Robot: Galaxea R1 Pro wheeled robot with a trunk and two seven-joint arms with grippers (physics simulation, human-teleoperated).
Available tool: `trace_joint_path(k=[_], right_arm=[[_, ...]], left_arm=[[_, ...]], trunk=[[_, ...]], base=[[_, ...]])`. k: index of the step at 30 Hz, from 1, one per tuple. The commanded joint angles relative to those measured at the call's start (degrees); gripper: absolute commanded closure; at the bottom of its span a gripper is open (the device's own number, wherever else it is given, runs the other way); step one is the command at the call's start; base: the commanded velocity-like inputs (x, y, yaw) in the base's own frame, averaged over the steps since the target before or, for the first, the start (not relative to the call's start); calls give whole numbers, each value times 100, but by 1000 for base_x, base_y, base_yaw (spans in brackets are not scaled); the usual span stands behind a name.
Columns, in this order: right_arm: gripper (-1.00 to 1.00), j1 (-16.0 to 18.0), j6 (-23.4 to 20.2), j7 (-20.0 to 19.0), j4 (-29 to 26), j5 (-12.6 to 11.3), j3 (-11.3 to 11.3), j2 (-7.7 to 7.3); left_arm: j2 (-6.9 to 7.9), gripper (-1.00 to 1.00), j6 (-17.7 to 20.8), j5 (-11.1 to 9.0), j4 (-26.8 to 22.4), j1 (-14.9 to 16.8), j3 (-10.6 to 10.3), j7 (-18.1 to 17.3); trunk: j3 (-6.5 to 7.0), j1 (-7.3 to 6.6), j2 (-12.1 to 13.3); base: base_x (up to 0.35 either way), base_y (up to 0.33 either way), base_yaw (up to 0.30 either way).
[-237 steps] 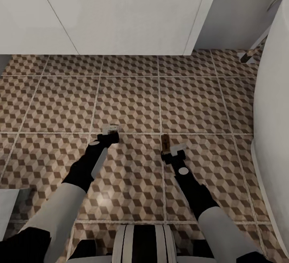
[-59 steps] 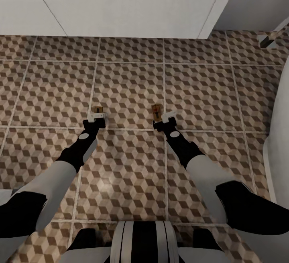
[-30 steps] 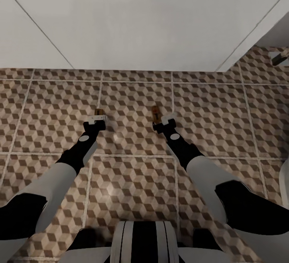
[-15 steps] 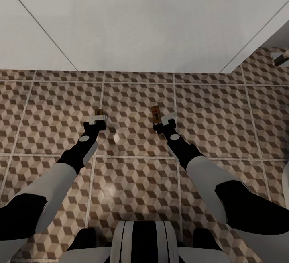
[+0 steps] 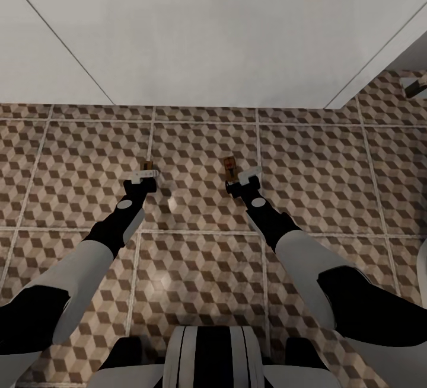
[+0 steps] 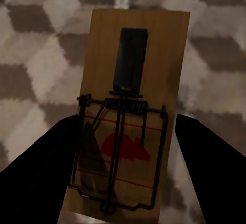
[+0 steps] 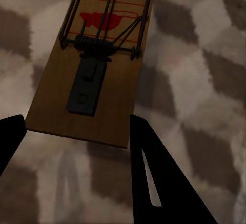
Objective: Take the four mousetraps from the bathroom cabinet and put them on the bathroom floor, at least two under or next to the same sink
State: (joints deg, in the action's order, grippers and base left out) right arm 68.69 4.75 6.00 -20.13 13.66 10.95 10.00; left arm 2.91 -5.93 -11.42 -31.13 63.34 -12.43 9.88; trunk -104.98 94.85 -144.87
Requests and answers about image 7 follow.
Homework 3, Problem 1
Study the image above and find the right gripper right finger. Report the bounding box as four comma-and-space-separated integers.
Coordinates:
129, 114, 218, 224

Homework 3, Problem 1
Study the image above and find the mousetrap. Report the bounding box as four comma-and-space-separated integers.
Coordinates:
23, 0, 154, 149

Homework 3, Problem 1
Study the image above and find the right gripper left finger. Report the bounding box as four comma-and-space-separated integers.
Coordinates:
0, 114, 27, 176

